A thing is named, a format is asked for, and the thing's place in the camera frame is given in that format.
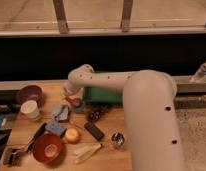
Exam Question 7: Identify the green plastic tray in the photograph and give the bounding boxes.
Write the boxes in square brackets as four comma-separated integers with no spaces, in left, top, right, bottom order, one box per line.
[82,70,130,106]

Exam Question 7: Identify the red orange bowl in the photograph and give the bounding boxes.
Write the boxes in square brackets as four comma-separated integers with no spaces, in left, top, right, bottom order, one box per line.
[32,133,63,164]

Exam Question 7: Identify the white plastic cup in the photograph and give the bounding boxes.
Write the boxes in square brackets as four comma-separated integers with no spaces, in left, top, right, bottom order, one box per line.
[20,100,40,120]

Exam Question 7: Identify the purple bowl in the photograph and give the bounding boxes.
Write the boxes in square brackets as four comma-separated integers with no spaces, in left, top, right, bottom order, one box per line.
[16,85,43,104]

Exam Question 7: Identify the black rectangular block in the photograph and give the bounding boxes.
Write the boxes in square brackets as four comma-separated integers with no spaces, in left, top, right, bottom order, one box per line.
[84,122,104,141]

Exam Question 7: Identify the dark purple grapes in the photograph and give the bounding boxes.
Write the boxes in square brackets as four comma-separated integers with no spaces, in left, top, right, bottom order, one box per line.
[86,106,111,122]

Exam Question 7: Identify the red yellow apple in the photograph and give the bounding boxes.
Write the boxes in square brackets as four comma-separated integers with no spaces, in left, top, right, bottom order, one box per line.
[65,128,80,144]

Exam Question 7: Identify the blue sponge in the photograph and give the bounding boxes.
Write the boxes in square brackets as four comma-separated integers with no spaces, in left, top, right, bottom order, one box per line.
[45,120,65,136]

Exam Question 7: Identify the yellow corn cob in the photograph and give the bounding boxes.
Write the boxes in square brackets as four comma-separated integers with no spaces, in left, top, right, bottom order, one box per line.
[74,144,103,164]

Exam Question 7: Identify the small metal cup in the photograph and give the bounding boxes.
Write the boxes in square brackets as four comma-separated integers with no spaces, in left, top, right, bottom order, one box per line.
[111,132,125,149]

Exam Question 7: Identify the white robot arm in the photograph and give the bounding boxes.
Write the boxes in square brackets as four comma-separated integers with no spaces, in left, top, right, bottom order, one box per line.
[64,64,185,171]

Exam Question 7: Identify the blue grey cloth piece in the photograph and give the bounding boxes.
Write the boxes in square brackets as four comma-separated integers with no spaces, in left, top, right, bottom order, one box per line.
[51,105,69,121]

